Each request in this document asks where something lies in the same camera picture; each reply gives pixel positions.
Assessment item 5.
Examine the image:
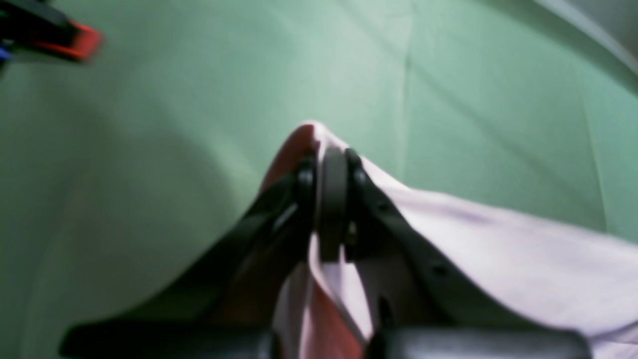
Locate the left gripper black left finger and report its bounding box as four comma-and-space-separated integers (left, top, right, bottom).
60, 148, 347, 359

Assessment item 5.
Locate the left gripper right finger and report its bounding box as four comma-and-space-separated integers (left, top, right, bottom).
344, 149, 593, 359

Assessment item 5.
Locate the pink printed t-shirt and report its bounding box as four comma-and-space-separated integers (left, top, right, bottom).
262, 121, 638, 359

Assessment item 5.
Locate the green table cloth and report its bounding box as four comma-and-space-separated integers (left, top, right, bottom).
1, 0, 637, 359

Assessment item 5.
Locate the red black clamp left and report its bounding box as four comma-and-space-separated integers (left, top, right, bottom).
0, 0, 103, 63

